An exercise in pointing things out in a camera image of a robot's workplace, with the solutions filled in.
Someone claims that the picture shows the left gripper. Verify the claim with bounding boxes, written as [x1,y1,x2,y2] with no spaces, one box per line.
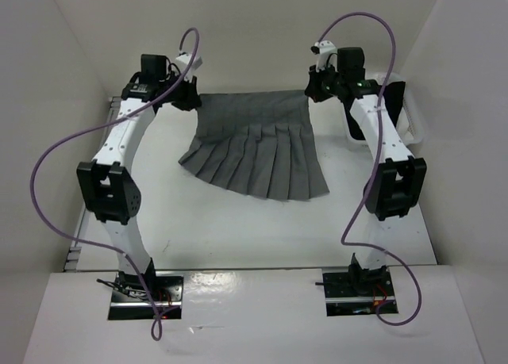
[159,70,202,111]

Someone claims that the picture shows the grey pleated skirt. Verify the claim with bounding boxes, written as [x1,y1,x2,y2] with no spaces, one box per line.
[179,90,329,201]

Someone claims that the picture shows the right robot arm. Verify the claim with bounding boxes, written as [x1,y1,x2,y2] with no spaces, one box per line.
[305,40,427,297]

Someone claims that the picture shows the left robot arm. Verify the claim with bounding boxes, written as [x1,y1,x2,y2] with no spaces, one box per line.
[77,52,202,301]

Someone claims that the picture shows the black skirt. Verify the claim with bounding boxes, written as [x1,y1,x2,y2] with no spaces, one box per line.
[344,81,406,141]

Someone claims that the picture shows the white plastic basket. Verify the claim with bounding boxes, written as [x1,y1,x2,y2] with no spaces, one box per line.
[342,84,425,150]

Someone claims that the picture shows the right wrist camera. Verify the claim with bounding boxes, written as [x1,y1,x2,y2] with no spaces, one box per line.
[310,40,337,71]

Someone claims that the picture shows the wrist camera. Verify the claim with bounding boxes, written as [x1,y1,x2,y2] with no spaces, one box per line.
[310,40,337,71]
[175,52,202,80]

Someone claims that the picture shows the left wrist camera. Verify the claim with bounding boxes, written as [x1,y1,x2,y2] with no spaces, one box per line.
[175,52,202,80]

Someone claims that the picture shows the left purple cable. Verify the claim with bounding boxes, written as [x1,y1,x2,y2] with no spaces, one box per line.
[29,27,199,341]

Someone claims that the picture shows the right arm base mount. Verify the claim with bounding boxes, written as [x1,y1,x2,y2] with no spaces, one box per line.
[315,269,398,317]

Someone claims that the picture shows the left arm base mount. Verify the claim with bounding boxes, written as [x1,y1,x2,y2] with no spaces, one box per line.
[96,274,184,320]

